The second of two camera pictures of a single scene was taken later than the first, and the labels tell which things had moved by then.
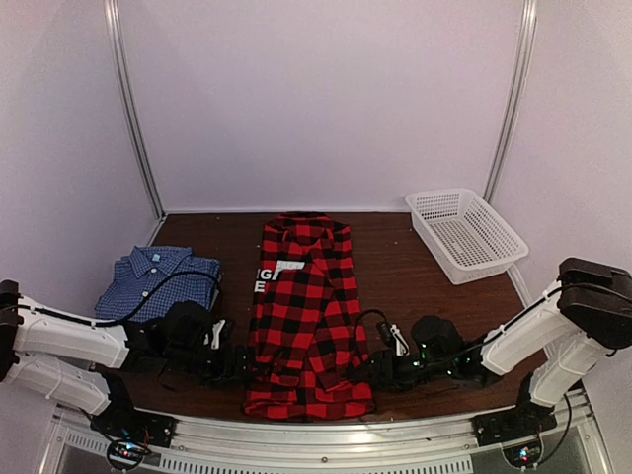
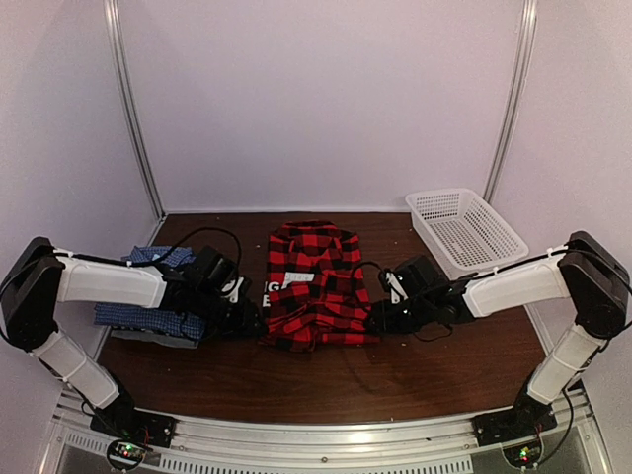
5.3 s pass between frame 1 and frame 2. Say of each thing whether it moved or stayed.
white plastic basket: stayed
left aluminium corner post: stayed
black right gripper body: moved
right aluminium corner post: stayed
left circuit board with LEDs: stayed
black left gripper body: moved
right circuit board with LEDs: stayed
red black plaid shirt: moved
